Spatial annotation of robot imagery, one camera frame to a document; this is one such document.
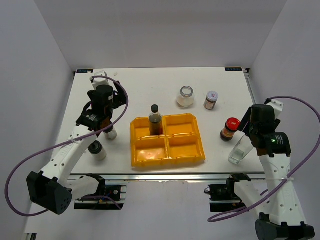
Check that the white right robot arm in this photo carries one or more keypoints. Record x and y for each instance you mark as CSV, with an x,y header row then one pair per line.
x,y
285,219

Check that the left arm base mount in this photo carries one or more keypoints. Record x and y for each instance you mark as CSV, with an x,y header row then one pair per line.
x,y
93,192

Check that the black-lid shaker with knob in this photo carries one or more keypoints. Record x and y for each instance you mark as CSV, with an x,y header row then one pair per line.
x,y
110,133

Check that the red-lid dark sauce jar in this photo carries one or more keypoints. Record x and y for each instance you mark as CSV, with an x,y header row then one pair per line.
x,y
230,128

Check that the glass jar white contents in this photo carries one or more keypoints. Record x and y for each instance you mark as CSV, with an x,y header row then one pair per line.
x,y
185,97

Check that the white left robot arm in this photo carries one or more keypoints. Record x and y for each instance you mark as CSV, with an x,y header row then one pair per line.
x,y
49,188

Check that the dark sauce bottle black cap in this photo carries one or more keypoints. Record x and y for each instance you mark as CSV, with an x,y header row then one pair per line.
x,y
155,121

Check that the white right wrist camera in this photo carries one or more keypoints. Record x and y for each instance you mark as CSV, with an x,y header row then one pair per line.
x,y
277,105

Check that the clear oil bottle gold spout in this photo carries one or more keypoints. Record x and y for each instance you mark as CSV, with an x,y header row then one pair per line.
x,y
240,150

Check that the black-lid white shaker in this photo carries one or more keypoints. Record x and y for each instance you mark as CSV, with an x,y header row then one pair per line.
x,y
97,151

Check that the yellow four-compartment tray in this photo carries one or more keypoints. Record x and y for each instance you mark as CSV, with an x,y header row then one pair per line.
x,y
180,144

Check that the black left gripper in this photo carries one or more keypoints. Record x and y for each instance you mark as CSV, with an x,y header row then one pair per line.
x,y
120,99

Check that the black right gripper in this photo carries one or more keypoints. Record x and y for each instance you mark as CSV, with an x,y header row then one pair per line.
x,y
244,125

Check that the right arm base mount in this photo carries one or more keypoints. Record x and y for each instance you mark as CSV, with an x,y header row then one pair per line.
x,y
220,191

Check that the brown jar white lid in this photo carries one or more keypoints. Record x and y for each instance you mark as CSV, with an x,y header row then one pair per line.
x,y
211,100

